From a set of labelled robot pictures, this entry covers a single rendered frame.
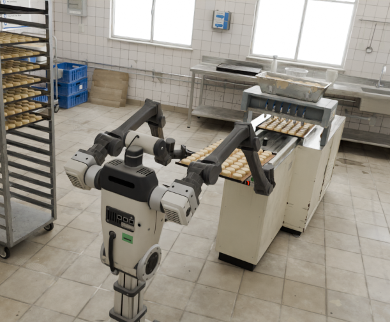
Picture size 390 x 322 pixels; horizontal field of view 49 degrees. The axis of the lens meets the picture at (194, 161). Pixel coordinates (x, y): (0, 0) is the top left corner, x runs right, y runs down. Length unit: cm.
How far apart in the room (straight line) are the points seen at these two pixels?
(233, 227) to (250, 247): 19
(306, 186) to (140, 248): 220
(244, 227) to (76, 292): 123
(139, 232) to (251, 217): 157
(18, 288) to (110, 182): 164
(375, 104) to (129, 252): 496
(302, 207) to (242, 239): 74
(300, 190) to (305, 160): 27
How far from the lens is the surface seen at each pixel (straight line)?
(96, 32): 752
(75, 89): 712
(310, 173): 361
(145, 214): 162
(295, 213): 378
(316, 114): 356
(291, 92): 356
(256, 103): 368
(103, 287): 308
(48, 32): 315
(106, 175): 164
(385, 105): 626
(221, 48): 683
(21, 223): 354
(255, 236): 316
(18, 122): 314
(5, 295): 311
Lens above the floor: 191
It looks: 22 degrees down
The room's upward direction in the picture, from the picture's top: 6 degrees clockwise
